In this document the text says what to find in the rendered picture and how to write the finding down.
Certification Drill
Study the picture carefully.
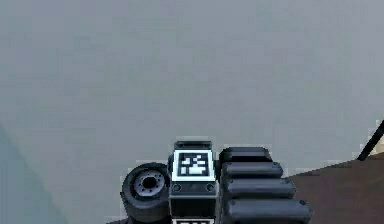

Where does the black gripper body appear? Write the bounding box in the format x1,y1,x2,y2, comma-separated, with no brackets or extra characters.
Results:
120,161,172,224

